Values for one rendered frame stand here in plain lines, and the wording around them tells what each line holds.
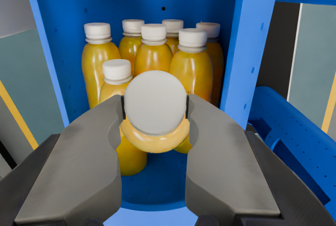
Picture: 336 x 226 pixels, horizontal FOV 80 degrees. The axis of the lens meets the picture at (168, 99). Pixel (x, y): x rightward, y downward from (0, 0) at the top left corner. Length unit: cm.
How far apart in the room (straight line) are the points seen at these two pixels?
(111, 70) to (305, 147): 92
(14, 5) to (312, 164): 105
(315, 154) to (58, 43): 97
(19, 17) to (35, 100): 136
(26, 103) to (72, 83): 151
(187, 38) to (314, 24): 150
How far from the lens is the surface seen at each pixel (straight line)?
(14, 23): 49
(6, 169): 219
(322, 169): 99
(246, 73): 21
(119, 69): 28
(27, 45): 166
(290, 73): 158
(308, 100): 198
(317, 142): 108
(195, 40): 27
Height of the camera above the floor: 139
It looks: 62 degrees down
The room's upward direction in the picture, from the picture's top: 175 degrees clockwise
